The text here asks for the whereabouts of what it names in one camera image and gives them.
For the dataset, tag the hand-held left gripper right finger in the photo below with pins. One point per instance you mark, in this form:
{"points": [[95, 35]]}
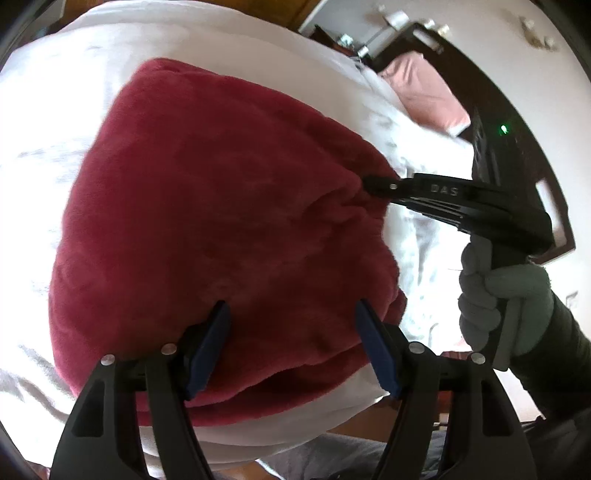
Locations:
{"points": [[378, 356]]}

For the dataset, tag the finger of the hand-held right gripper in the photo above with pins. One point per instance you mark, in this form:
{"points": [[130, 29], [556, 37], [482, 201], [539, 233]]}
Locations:
{"points": [[415, 187], [438, 212]]}

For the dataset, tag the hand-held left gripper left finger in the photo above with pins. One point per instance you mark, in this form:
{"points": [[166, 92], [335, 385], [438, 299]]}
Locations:
{"points": [[210, 351]]}

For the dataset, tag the dark red fleece blanket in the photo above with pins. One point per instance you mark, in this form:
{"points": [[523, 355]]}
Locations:
{"points": [[221, 221]]}

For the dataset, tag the person's right forearm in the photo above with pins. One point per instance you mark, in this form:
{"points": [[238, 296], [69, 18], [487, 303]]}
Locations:
{"points": [[568, 360]]}

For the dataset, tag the person's right hand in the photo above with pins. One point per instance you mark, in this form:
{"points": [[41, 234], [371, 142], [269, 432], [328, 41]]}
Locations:
{"points": [[531, 304]]}

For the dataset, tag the dark wooden headboard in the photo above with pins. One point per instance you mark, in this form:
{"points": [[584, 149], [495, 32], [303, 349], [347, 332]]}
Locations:
{"points": [[531, 152]]}

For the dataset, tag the pink pillow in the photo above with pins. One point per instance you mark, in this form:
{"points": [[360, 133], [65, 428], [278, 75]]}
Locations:
{"points": [[429, 92]]}

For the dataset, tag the person's grey clothing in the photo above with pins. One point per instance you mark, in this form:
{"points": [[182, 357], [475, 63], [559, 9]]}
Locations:
{"points": [[323, 457]]}

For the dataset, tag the white bottles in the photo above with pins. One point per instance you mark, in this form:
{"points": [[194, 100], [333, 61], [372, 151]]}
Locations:
{"points": [[436, 26]]}

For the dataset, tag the dark wooden nightstand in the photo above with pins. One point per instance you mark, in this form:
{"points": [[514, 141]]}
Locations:
{"points": [[341, 39]]}

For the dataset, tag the white table lamp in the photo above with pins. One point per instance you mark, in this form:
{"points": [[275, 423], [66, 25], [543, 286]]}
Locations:
{"points": [[395, 19]]}

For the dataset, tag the white bed cover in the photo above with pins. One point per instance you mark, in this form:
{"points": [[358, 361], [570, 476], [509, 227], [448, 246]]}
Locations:
{"points": [[55, 115]]}

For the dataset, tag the wall ornament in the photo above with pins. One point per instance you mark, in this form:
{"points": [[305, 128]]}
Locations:
{"points": [[538, 34]]}

